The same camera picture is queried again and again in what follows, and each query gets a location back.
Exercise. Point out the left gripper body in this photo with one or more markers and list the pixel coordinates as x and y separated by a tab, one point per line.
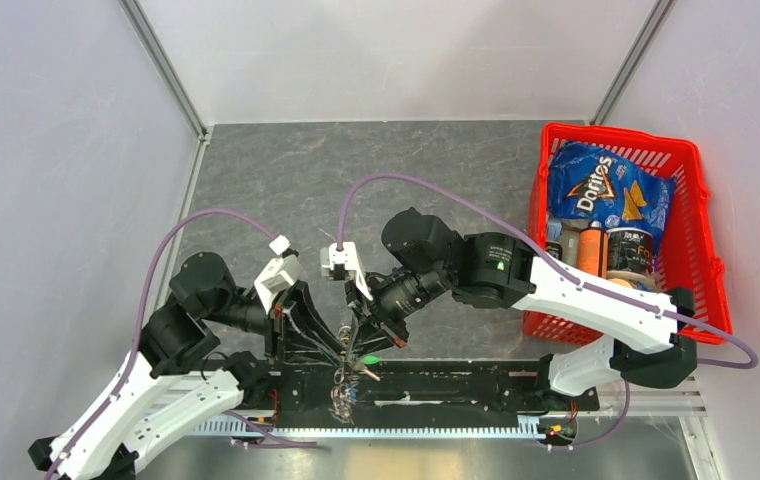
278	323

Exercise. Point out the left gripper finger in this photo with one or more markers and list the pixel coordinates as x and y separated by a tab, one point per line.
312	353
309	321

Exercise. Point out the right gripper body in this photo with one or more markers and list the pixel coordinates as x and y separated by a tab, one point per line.
395	297

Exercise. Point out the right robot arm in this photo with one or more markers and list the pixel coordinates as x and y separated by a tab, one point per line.
639	333

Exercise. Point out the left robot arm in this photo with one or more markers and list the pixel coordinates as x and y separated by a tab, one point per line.
211	347

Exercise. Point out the orange bottle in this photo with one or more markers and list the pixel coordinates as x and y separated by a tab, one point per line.
593	249

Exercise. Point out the blue Doritos chip bag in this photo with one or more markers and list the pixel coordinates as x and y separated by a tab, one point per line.
587	182

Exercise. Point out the yellow sponge ball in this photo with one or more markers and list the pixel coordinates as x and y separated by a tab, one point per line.
628	283

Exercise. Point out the black can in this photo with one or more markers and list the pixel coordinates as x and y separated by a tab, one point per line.
630	250

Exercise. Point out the red plastic basket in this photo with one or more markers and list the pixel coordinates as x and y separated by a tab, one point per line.
687	257

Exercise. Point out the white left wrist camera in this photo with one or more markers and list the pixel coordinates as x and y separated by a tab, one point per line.
279	274

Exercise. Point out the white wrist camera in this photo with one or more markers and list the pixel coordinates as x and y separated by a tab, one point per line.
343	263
279	274

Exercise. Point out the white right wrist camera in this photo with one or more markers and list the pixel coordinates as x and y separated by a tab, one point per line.
343	263

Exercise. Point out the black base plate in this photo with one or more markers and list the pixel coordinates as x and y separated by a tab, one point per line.
419	393

